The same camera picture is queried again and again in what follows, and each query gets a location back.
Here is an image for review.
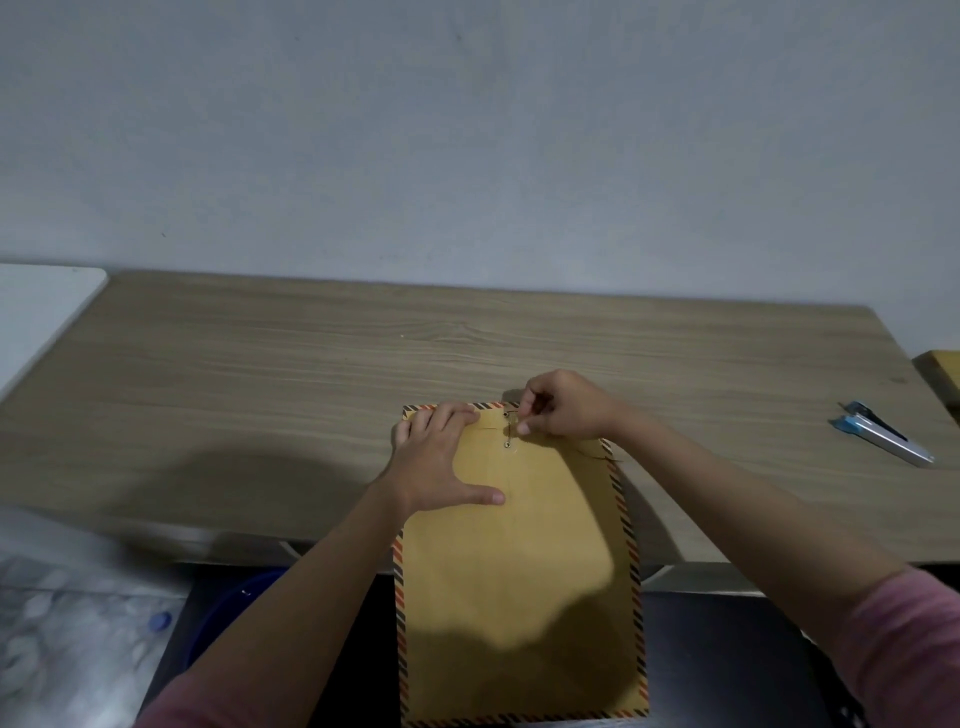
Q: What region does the person's right hand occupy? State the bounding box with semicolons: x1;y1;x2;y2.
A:
516;369;625;444

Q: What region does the blue and silver stapler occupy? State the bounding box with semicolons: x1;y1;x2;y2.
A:
828;400;936;468

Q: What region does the clear plastic bag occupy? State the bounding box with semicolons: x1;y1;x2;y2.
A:
0;507;192;728

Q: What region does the person's right forearm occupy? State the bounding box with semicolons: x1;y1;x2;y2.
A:
603;412;922;639

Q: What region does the person's left forearm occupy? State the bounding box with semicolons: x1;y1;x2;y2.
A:
168;480;412;728

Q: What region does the person's left hand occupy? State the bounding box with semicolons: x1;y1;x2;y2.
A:
380;401;507;520

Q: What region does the yellow wooden box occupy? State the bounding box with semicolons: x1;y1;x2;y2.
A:
911;349;960;411

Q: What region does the pink sleeve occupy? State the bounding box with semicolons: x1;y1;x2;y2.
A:
823;566;960;728
133;671;260;728

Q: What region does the brown envelope with striped border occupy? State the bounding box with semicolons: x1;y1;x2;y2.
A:
391;402;651;728

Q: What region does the blue plastic bucket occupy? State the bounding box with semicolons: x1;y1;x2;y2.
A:
186;567;292;670

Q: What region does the white side table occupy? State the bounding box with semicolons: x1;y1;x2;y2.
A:
0;263;109;400

